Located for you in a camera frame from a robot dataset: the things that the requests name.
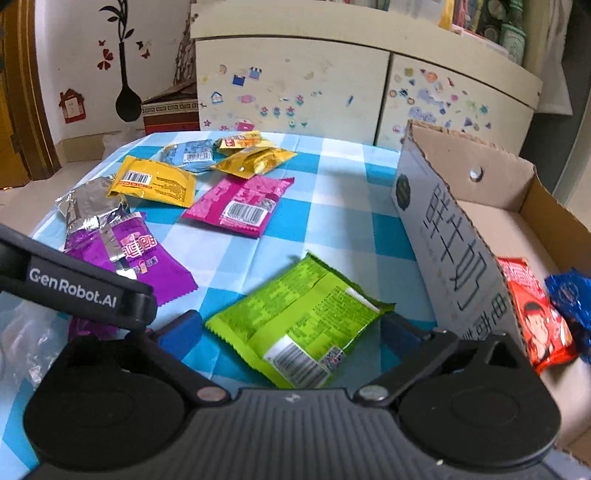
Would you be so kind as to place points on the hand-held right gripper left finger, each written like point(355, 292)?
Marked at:
point(178, 332)

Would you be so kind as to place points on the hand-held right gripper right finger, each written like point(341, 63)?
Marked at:
point(397, 330)

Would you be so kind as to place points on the silver foil snack packet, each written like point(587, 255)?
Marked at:
point(87, 207)

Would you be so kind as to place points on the purple snack packet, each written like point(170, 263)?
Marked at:
point(152, 258)

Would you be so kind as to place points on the green snack packet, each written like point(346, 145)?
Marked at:
point(286, 318)

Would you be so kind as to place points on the cardboard box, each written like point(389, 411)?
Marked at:
point(443, 221)

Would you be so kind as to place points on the yellow barcode snack packet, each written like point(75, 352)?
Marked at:
point(152, 182)

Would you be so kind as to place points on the magenta snack packet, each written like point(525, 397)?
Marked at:
point(235, 203)

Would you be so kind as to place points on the red snack packet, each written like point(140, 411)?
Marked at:
point(540, 323)

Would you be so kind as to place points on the light blue snack packet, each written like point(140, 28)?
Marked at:
point(191, 154)

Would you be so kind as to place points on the dark blue shiny snack packet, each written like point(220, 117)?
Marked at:
point(570, 295)

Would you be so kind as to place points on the golden shiny snack packet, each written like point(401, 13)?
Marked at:
point(251, 161)

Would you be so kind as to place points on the clear plastic bag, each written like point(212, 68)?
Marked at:
point(113, 141)

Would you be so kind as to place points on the blue white checkered tablecloth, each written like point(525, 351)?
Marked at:
point(323, 194)

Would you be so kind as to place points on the red brown carton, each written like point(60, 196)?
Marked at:
point(168, 115)

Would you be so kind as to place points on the yellow orange snack packet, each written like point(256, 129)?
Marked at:
point(240, 141)

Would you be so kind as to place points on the dried brown branches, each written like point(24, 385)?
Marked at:
point(184, 55)

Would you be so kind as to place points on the cream cabinet with stickers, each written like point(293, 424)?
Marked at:
point(323, 78)

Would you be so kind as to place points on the green label bottle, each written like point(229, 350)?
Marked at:
point(512, 41)

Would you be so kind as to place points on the red house switch sticker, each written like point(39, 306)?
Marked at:
point(71, 108)

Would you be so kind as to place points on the black vase wall decal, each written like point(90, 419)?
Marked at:
point(128, 104)

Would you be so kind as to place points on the brown wooden door frame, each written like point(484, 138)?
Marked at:
point(27, 92)

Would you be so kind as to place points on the red flower wall sticker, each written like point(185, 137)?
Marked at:
point(105, 60)

